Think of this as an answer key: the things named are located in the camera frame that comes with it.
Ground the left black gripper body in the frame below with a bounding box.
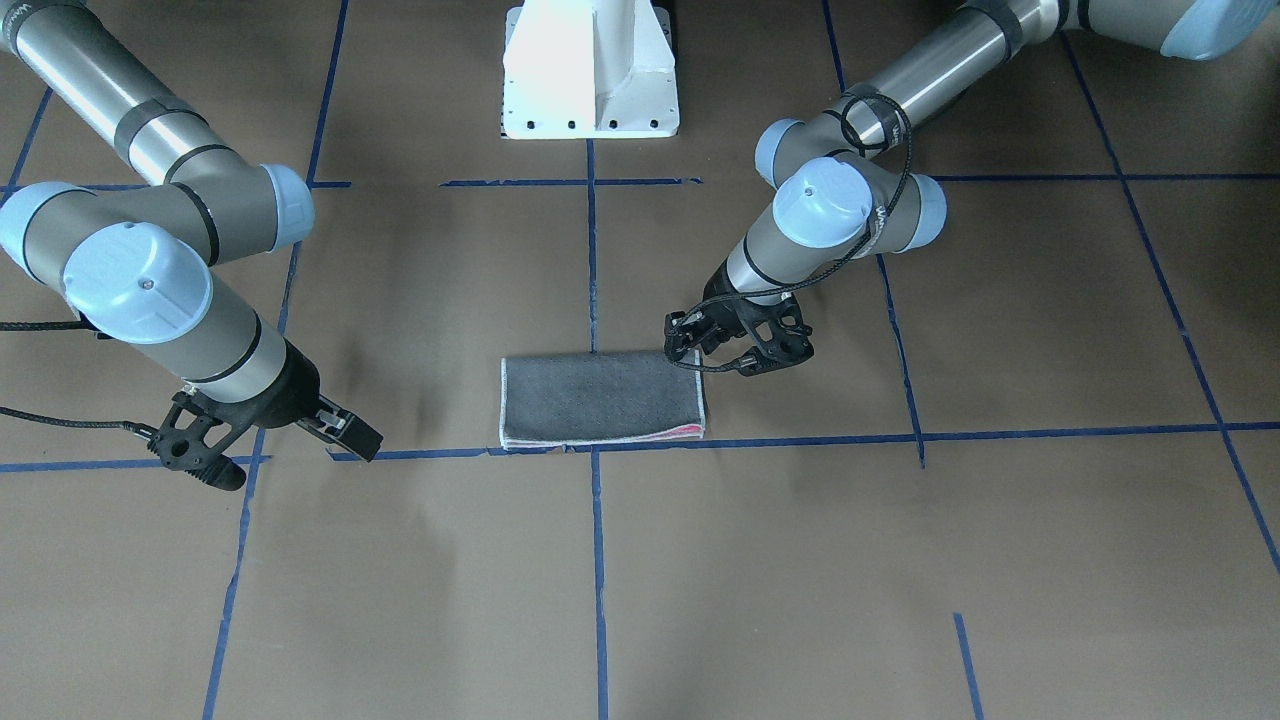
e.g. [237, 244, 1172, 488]
[700, 263, 783, 351]

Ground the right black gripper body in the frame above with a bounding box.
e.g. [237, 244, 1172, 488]
[186, 340, 323, 429]

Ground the pink towel with grey back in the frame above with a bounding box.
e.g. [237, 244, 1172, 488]
[499, 351, 707, 450]

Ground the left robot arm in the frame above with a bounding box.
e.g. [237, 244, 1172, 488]
[664, 1, 1274, 375]

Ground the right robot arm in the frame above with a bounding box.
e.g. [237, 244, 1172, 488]
[3, 1, 381, 491]

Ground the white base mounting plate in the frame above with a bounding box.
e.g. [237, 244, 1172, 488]
[500, 1, 681, 140]

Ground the brown paper table cover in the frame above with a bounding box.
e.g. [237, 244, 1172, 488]
[1, 1, 1279, 719]

